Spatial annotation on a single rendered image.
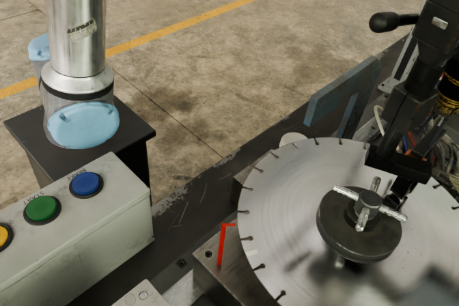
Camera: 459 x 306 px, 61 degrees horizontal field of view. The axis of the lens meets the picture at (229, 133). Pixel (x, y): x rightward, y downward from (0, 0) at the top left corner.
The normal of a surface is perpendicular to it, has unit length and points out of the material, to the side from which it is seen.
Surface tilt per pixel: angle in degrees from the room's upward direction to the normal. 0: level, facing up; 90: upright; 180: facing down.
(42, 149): 0
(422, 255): 0
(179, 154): 0
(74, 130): 98
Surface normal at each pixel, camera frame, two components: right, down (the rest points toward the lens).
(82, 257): 0.70, 0.53
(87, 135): 0.41, 0.74
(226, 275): 0.08, -0.72
